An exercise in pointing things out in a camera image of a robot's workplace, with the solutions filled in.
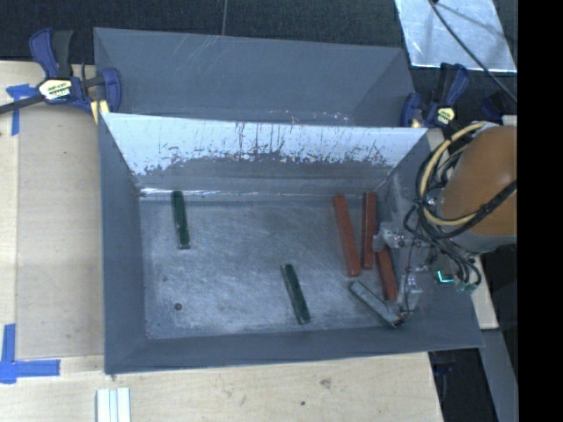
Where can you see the dark green flat block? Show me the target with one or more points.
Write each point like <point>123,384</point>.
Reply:
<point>295,294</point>
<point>180,220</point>

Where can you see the grey metal bin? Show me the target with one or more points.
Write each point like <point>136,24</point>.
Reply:
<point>246,257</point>

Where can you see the red-brown flat block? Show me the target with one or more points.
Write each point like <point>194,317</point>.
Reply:
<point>346,235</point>
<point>387,277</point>
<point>368,231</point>

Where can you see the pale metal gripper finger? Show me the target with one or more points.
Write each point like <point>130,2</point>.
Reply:
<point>387,239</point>
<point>374,299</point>

